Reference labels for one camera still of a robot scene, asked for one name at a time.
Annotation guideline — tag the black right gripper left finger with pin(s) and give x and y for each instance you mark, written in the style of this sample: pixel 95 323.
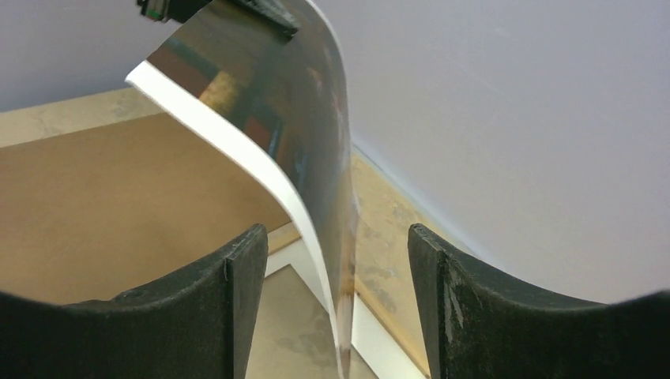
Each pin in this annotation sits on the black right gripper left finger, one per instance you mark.
pixel 195 322

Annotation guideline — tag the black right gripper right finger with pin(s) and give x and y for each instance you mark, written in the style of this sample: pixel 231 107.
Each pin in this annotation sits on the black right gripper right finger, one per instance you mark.
pixel 480 322

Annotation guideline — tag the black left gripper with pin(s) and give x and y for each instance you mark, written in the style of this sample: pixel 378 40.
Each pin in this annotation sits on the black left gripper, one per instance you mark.
pixel 181 11

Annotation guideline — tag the cat and books photo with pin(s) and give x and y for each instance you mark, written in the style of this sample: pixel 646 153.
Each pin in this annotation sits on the cat and books photo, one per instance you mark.
pixel 277 106

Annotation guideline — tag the white mat board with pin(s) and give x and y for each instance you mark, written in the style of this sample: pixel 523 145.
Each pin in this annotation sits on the white mat board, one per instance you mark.
pixel 379 342

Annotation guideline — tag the brown cardboard backing board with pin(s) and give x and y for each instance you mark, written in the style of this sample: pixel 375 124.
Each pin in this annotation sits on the brown cardboard backing board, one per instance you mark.
pixel 90 214

